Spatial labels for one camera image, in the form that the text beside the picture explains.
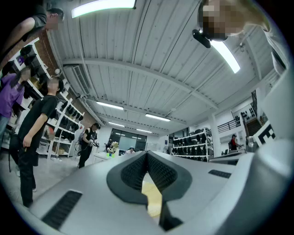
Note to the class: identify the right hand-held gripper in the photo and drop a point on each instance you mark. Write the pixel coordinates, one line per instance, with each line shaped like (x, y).
(278, 110)

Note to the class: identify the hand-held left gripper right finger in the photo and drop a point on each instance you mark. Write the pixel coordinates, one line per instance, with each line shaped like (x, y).
(197, 195)

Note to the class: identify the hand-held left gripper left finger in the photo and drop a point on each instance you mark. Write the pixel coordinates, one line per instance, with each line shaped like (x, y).
(87, 183)

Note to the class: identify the white shelving unit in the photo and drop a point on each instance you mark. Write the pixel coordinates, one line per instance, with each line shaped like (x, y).
(51, 147)
(207, 149)

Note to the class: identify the white wooden table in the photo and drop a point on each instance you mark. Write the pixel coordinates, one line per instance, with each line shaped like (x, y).
(100, 157)

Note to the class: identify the large dark-framed window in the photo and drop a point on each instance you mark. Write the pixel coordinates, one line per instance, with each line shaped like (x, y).
(128, 142)

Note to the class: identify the long ceiling light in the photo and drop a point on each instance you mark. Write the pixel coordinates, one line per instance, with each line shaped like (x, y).
(103, 7)
(116, 124)
(110, 105)
(158, 117)
(227, 57)

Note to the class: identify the white ceiling air conditioner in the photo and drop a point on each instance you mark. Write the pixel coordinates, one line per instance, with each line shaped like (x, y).
(79, 79)

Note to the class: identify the white globe lamp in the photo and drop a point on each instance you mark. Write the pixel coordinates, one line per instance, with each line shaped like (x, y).
(58, 71)

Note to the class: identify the person's head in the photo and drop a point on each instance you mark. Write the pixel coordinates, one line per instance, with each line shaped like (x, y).
(229, 18)

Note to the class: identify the black head-mounted camera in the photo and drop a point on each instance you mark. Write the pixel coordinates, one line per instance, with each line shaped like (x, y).
(202, 39)

